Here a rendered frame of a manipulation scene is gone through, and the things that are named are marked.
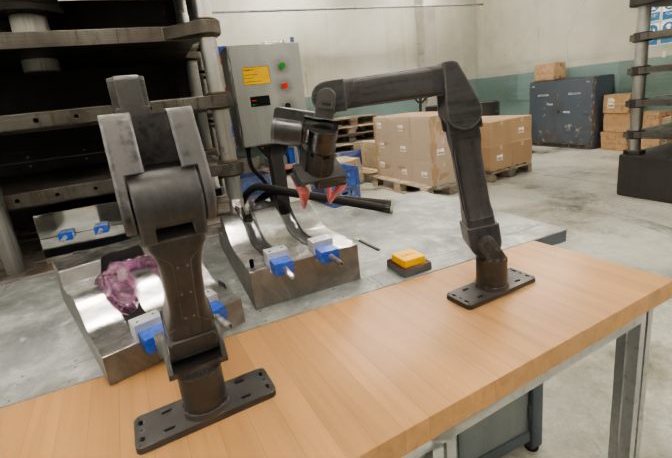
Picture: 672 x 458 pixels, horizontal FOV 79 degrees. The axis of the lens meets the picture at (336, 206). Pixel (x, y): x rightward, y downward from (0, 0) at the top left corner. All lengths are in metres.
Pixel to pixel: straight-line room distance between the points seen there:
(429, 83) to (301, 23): 7.39
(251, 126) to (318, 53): 6.48
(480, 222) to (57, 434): 0.78
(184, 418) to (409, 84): 0.66
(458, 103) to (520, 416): 1.12
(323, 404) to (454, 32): 9.35
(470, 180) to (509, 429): 0.98
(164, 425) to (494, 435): 1.12
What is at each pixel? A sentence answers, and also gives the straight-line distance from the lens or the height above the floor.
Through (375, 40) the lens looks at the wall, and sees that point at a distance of 8.70.
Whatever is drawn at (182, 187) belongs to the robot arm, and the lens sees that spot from 0.44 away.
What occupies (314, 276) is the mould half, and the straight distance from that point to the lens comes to 0.96.
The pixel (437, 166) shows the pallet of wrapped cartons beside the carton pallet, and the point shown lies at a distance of 4.77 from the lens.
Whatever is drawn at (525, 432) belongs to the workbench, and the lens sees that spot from 1.68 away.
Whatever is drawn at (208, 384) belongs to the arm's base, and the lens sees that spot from 0.66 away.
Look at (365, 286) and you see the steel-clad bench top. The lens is 0.97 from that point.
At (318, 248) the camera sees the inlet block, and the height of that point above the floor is 0.90.
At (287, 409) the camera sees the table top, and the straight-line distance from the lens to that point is 0.67.
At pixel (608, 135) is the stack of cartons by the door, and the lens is 7.63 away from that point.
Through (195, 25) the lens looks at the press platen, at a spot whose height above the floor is 1.52.
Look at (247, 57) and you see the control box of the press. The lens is 1.76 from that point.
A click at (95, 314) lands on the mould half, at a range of 0.96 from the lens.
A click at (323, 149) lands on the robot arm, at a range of 0.81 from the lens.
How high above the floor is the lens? 1.23
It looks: 15 degrees down
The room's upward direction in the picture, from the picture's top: 7 degrees counter-clockwise
